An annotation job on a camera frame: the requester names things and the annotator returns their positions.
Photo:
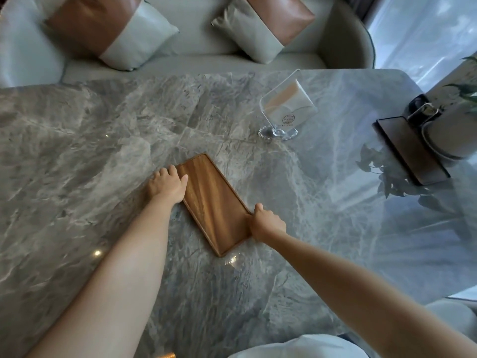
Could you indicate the clear acrylic napkin holder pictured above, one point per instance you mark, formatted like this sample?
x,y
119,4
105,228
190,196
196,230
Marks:
x,y
287,108

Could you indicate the white plant saucer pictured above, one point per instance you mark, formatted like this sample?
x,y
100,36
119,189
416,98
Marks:
x,y
439,150

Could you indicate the person's right hand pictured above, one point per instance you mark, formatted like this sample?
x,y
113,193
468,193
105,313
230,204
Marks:
x,y
268,225

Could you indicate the person's right forearm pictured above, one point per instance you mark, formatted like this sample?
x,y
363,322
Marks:
x,y
354,290

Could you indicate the person's left hand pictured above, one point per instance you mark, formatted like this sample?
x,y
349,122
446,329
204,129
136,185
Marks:
x,y
167,186

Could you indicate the small black container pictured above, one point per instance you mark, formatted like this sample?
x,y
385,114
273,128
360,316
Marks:
x,y
421,108

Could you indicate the dark wooden tray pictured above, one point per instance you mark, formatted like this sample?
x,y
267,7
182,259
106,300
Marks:
x,y
410,152

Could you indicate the brown and grey cushion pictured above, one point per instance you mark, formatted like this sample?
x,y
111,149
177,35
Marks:
x,y
108,26
261,22

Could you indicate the person's left forearm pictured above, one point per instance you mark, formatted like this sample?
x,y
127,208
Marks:
x,y
119,279

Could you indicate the white shirt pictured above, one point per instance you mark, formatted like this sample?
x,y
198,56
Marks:
x,y
294,348

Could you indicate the grey marble table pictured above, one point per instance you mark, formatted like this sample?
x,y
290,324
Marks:
x,y
93,152

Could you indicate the grey sofa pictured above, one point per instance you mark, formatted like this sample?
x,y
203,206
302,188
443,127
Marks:
x,y
193,52

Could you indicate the light wooden tray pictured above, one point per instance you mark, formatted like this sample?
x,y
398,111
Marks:
x,y
212,205

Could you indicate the grey armchair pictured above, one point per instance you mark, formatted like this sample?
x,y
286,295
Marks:
x,y
454,316

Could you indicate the white sheer curtain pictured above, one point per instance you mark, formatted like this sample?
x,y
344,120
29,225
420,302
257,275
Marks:
x,y
417,29

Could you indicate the green plant in white pot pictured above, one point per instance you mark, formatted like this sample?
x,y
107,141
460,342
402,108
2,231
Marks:
x,y
454,130

